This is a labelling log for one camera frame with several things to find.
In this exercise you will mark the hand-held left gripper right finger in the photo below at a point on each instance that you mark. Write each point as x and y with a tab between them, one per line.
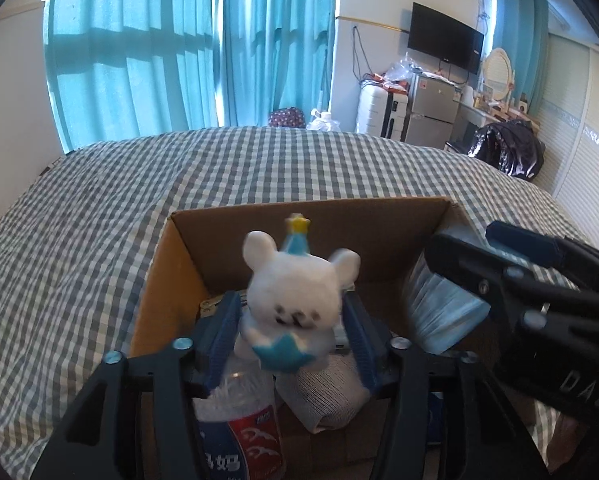
359	345

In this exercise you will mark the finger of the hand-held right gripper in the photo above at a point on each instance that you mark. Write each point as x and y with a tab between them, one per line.
479	270
529	247

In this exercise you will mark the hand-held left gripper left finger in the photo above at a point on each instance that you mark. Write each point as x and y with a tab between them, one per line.
224	340

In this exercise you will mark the white plush bear toy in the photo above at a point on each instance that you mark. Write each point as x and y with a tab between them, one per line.
299	295

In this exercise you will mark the clear cotton swab jar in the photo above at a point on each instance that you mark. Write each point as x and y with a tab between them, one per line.
244	425

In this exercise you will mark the cardboard box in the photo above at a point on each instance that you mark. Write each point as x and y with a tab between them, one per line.
209	240

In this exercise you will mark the grey checked cloth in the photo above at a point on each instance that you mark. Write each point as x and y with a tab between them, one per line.
324	395

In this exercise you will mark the black plastic bag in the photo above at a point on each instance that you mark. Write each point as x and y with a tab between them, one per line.
509	147

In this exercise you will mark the white wardrobe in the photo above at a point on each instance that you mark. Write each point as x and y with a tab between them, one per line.
579	135

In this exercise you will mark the white dressing table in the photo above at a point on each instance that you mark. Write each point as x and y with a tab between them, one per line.
469	120

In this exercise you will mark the silver mini fridge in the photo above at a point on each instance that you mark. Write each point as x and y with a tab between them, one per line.
432	110

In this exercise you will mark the green checked blanket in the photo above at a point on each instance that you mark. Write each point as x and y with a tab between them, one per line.
104	210

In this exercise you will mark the white oval mirror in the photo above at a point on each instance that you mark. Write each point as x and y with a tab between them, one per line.
498	72

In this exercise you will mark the white suitcase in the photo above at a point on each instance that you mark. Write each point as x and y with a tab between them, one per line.
377	112

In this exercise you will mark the clear plastic bag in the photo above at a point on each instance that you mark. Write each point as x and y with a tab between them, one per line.
399	72

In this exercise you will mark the white plastic bag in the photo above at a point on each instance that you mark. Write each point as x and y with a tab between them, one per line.
323	121

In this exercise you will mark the narrow teal curtain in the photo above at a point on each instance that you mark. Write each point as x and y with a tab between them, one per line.
519	25

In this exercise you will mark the floral bag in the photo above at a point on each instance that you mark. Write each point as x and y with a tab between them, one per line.
287	117

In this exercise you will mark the wide teal curtain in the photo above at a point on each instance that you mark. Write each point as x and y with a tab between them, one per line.
134	50

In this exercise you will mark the black wall television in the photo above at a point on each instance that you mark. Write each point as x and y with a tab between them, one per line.
444	37

